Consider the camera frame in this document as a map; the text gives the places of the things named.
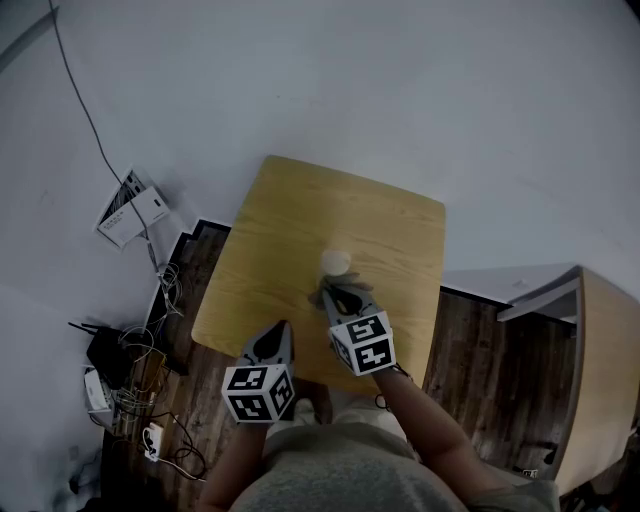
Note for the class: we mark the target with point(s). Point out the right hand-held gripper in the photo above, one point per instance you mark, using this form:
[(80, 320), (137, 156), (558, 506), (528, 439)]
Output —
[(365, 345)]

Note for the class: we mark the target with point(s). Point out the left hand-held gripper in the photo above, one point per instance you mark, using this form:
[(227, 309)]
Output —
[(255, 395)]

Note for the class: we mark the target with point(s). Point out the white paper cup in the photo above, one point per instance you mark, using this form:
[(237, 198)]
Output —
[(336, 261)]

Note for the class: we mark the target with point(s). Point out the person's right forearm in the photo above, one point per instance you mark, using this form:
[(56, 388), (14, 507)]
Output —
[(435, 430)]

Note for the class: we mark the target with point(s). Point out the person's left forearm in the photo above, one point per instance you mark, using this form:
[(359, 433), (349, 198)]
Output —
[(235, 465)]

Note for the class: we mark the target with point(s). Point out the person's white shoe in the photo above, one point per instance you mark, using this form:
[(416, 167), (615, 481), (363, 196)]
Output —
[(305, 412)]

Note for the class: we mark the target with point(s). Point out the person's light trouser leg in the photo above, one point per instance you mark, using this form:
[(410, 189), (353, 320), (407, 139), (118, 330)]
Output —
[(365, 412)]

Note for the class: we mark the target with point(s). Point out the brown cardboard box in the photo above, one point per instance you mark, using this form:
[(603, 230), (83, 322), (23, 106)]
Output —
[(150, 370)]

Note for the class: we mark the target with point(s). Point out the white power strip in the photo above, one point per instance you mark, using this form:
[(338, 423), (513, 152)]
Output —
[(153, 441)]

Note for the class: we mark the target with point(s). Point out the person's grey shirt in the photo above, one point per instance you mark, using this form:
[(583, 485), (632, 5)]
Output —
[(350, 475)]

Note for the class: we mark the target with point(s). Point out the black router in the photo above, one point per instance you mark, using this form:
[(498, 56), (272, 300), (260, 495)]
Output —
[(107, 355)]

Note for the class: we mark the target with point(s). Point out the white modem box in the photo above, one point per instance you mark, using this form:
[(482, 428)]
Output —
[(96, 392)]

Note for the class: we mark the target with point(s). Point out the small black floor device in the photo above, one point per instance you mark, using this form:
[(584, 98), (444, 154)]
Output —
[(530, 473), (550, 454)]

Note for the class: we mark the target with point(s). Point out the wooden side table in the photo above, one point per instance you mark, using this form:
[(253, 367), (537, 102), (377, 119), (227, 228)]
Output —
[(610, 375)]

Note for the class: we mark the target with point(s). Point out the white wall network panel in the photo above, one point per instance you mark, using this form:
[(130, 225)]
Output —
[(132, 212)]

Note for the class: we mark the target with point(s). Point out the grey wall trim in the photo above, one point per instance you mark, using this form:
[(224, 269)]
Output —
[(30, 36)]

